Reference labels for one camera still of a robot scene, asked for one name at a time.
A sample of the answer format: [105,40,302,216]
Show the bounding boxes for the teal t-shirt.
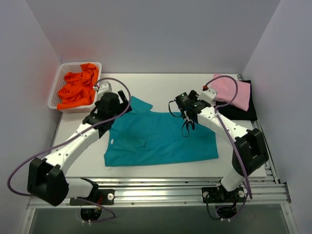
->
[104,97,218,167]

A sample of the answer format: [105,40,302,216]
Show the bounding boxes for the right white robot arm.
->
[174,90,269,201]

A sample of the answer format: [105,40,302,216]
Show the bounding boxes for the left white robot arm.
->
[27,90,132,206]

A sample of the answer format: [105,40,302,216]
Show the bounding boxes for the pink folded t-shirt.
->
[209,77,251,111]

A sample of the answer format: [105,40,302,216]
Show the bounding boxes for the orange crumpled t-shirt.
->
[57,63,99,110]

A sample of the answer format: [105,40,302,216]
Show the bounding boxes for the black folded t-shirt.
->
[218,86,258,121]

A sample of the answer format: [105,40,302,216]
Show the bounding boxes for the white plastic basket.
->
[48,62,102,113]

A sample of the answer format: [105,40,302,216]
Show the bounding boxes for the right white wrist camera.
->
[198,85,217,103]

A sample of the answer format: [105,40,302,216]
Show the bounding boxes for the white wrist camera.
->
[198,85,217,103]
[93,81,112,95]

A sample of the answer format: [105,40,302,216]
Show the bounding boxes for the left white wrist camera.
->
[93,81,112,95]

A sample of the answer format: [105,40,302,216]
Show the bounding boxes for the black thin cable loop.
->
[168,99,195,137]

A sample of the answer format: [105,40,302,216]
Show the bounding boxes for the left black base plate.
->
[69,189,115,206]

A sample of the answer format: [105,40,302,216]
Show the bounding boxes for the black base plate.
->
[69,189,115,206]
[201,186,246,203]

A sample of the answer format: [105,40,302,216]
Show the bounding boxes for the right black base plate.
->
[201,186,246,203]

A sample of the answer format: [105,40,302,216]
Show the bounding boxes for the aluminium rail frame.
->
[19,119,299,234]

